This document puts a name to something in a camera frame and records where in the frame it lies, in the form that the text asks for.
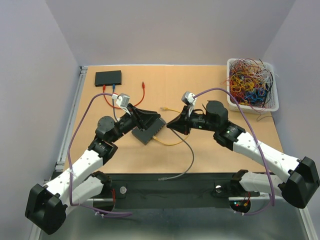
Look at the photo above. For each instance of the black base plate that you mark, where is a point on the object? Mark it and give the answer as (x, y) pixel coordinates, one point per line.
(191, 190)

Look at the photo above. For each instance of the aluminium front rail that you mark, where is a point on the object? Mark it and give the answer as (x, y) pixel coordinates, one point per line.
(295, 191)

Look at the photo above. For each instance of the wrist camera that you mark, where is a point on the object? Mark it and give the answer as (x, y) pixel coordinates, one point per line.
(190, 100)
(122, 100)

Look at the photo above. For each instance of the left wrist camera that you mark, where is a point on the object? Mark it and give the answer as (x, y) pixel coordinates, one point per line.
(122, 100)

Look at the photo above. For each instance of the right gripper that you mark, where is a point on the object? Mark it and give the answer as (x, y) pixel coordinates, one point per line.
(182, 124)

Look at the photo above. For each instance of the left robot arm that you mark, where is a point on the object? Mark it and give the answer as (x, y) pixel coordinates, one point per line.
(48, 205)

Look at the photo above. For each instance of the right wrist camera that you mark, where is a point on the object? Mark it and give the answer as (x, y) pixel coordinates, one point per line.
(190, 100)

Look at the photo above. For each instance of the white basket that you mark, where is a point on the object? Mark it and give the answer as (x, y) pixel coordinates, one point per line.
(252, 84)

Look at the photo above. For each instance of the aluminium rail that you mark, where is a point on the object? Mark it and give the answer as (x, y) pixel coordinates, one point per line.
(61, 159)
(295, 191)

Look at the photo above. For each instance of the aluminium left rail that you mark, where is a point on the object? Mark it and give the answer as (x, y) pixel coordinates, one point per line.
(61, 159)

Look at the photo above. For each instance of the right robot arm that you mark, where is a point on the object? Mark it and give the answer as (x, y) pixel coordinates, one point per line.
(238, 140)

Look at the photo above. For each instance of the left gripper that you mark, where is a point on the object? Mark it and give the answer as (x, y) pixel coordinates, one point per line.
(145, 117)

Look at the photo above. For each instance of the black network switch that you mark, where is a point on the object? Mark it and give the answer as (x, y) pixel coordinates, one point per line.
(108, 78)
(144, 136)

